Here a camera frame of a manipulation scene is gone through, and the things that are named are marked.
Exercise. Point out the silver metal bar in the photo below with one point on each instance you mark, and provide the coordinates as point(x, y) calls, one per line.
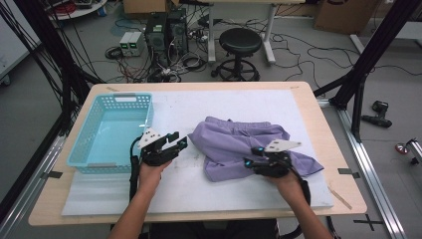
point(416, 147)

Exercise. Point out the white foam mat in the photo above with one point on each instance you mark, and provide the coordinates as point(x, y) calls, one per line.
point(185, 192)

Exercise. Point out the black metal frame post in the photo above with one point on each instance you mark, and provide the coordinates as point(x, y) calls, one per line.
point(378, 49)
point(54, 49)

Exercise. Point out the grey power supply unit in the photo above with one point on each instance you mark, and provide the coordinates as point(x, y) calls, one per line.
point(125, 43)
point(137, 43)

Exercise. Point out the black tape piece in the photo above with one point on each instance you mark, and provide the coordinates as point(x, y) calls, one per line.
point(346, 171)
point(51, 175)

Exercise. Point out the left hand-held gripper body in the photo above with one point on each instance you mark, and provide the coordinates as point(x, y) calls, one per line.
point(156, 156)

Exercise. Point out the aluminium floor rail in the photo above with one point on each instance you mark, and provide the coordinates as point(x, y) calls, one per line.
point(20, 205)
point(365, 159)

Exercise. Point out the person's right hand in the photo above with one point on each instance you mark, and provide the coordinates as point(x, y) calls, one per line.
point(292, 189)

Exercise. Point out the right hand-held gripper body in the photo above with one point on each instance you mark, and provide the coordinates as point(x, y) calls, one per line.
point(275, 166)

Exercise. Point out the round white table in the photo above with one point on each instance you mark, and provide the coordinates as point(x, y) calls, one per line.
point(83, 11)

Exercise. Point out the black computer tower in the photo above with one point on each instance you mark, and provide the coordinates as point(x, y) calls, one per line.
point(177, 33)
point(156, 36)

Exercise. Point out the light blue plastic basket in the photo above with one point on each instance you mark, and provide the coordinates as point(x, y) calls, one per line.
point(106, 139)

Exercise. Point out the purple shorts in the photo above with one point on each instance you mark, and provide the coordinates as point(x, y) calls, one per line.
point(225, 142)

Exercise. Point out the white cabinet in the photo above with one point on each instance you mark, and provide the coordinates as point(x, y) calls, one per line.
point(13, 49)

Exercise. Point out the brown cardboard box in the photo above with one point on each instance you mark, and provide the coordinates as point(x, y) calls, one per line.
point(146, 6)
point(345, 16)

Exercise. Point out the red round object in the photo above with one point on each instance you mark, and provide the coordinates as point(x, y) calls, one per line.
point(401, 148)

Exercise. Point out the white desk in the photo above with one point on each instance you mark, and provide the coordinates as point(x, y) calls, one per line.
point(270, 33)

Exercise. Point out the person's left hand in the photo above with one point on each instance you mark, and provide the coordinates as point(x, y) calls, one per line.
point(151, 179)

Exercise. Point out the black round stool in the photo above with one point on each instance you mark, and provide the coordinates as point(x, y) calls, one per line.
point(240, 40)

